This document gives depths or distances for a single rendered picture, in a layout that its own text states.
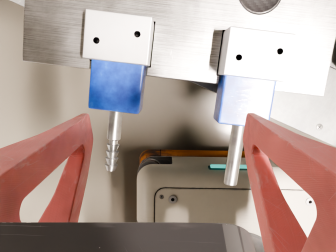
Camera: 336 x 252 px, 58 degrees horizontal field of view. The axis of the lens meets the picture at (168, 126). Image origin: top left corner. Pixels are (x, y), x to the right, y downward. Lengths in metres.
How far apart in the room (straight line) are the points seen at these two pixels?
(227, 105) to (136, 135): 0.91
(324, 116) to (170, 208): 0.64
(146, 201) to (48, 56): 0.69
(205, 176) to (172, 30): 0.68
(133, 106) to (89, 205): 1.03
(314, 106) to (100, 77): 0.22
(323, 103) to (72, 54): 0.25
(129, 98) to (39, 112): 0.98
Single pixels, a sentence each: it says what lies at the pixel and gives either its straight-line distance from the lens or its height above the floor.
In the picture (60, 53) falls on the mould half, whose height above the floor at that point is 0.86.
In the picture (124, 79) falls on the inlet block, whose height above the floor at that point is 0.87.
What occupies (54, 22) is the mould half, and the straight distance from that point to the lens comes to 0.28.
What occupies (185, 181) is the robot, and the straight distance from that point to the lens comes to 0.89.
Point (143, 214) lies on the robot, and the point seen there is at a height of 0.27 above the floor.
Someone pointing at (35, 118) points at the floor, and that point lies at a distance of 1.23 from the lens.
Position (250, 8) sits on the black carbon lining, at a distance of 0.28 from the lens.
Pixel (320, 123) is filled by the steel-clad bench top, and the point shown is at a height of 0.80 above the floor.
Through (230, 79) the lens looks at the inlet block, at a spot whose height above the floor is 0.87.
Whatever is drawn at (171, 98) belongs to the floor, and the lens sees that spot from 1.12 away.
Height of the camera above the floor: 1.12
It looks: 81 degrees down
